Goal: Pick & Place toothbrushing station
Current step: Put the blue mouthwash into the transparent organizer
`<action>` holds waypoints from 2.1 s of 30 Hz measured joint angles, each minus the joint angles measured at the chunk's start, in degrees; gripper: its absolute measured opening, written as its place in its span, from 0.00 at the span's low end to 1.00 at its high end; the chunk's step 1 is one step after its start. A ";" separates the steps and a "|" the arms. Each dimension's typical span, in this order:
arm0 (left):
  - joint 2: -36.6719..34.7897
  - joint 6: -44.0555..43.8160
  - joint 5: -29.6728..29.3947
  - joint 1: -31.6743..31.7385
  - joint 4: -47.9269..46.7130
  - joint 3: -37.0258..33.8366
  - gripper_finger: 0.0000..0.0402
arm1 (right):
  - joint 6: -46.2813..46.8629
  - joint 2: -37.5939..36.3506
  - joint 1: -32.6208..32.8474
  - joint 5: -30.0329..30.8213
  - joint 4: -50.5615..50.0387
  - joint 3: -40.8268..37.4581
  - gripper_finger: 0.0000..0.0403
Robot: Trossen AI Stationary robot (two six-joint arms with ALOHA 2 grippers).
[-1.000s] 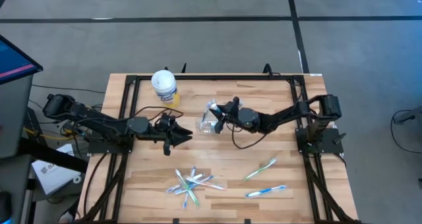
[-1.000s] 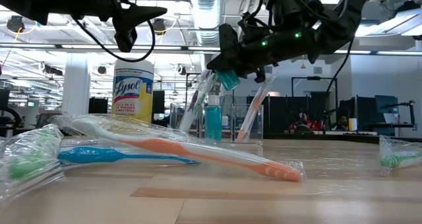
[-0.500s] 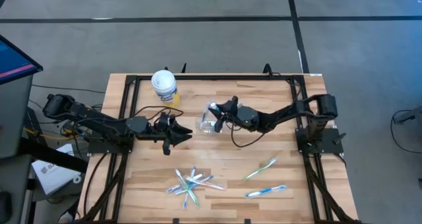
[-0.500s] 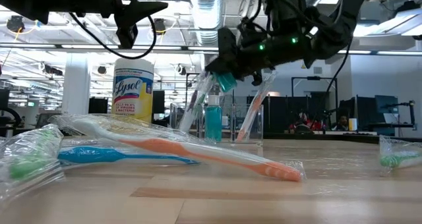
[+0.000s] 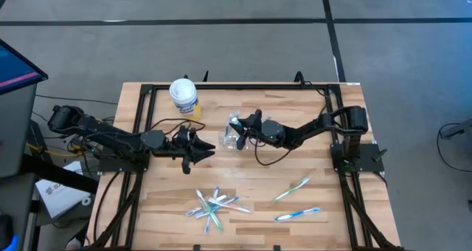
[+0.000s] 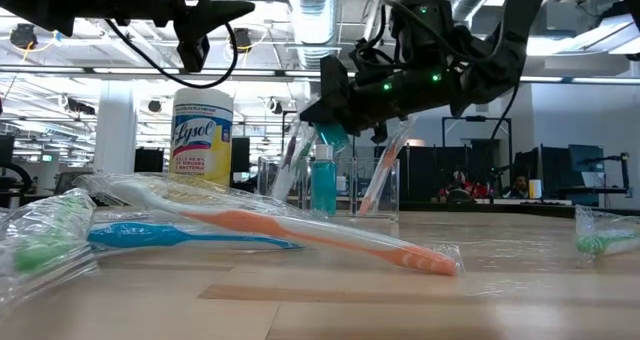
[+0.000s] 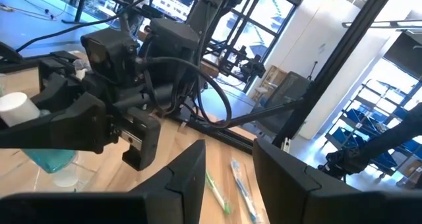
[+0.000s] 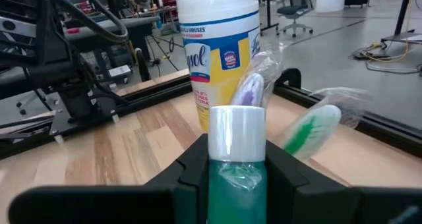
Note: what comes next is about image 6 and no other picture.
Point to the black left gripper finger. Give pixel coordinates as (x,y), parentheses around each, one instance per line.
(215,17)

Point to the teal mouthwash bottle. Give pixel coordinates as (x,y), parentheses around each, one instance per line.
(334,136)
(324,185)

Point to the orange toothbrush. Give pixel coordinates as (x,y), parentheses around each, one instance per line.
(382,165)
(250,222)

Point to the green toothbrush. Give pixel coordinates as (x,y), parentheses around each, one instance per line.
(301,162)
(597,242)
(40,245)

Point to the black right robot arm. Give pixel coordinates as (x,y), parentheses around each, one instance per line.
(520,40)

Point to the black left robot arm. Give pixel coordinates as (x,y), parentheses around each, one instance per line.
(75,0)

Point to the long LED light bar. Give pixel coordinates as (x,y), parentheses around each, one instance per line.
(300,73)

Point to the clear acrylic organizer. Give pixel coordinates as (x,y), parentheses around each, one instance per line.
(372,195)

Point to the person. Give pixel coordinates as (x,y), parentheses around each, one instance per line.
(520,185)
(462,182)

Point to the black cabinet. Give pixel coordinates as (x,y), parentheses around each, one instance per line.
(148,160)
(240,155)

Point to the Lysol wipes canister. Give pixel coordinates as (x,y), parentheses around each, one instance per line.
(202,140)

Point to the white and yellow cup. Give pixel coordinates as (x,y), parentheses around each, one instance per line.
(535,189)

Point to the dark computer monitor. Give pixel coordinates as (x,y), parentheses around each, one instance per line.
(586,165)

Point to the black background rig frame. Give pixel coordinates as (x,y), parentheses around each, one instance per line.
(475,118)

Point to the silver ventilation duct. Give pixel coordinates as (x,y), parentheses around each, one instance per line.
(312,20)

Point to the black aluminium table frame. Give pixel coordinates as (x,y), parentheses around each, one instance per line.
(500,211)

